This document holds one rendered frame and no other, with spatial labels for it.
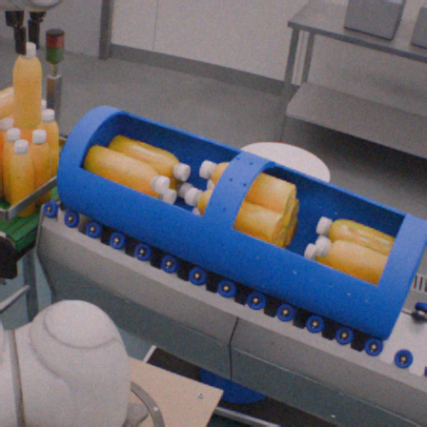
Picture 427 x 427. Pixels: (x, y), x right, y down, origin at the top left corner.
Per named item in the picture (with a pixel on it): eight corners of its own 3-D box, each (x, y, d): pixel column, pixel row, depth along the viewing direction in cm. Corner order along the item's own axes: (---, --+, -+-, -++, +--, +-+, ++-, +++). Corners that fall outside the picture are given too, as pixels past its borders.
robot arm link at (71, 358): (139, 438, 103) (145, 351, 91) (27, 456, 97) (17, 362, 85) (118, 369, 116) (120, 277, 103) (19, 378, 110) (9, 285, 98)
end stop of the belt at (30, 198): (9, 220, 168) (8, 211, 166) (7, 219, 168) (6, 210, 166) (94, 159, 198) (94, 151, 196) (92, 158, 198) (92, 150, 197)
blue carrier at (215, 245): (377, 364, 136) (421, 251, 124) (50, 223, 165) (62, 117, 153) (403, 307, 160) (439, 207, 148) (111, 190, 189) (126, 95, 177)
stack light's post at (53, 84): (58, 322, 271) (54, 78, 210) (51, 318, 273) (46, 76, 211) (64, 317, 274) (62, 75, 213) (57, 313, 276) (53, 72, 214)
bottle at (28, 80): (8, 122, 161) (6, 50, 149) (30, 112, 166) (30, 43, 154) (24, 133, 158) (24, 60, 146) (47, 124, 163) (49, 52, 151)
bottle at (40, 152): (53, 193, 190) (53, 132, 178) (50, 207, 184) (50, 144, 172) (30, 192, 189) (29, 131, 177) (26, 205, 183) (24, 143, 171)
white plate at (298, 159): (338, 196, 180) (337, 200, 180) (319, 147, 202) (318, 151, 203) (238, 188, 177) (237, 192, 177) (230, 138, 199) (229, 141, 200)
